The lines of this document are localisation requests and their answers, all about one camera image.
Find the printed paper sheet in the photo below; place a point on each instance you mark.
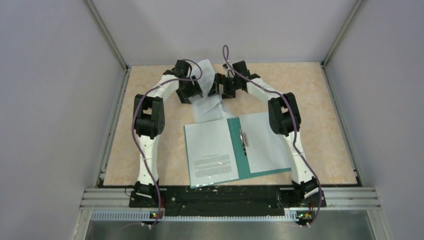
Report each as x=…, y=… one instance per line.
x=209, y=106
x=210, y=154

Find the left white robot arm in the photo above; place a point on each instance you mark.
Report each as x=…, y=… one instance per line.
x=148, y=121

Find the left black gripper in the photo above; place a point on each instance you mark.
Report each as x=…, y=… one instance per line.
x=195, y=90

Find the grey slotted cable duct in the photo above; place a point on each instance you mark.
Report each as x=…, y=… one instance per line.
x=148, y=216

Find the aluminium frame rail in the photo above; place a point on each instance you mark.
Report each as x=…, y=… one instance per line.
x=337, y=198

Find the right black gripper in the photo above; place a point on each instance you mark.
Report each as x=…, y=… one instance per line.
x=219, y=79

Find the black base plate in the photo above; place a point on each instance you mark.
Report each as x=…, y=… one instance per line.
x=226, y=201

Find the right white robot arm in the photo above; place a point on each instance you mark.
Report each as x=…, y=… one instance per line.
x=284, y=120

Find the green file folder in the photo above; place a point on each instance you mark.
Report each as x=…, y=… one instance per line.
x=241, y=159

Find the metal folder clip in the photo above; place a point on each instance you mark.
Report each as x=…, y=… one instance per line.
x=243, y=140

